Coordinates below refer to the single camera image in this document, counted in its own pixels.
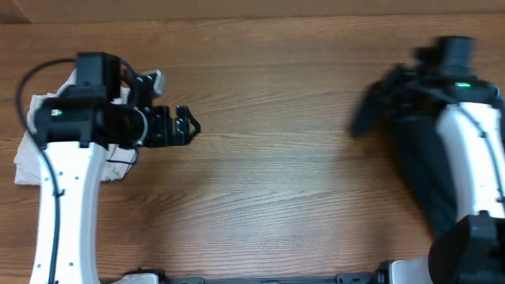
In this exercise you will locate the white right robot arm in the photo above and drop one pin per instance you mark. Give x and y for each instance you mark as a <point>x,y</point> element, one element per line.
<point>447,128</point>

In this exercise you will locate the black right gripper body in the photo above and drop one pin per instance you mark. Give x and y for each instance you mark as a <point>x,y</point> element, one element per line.
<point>406,92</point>

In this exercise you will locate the black Nike t-shirt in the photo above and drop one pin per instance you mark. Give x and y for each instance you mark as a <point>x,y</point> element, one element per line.
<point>423,160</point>

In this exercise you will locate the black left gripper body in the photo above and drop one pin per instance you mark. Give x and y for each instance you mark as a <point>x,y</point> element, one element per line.
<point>158,132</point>

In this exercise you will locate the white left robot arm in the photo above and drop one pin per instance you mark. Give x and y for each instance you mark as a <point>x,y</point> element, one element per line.
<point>109,103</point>

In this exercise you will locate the folded white beige pants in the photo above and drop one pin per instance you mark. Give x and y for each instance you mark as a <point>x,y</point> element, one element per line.
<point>118,163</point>

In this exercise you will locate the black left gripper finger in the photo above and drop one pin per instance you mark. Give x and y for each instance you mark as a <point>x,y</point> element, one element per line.
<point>185,119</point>
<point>185,130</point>

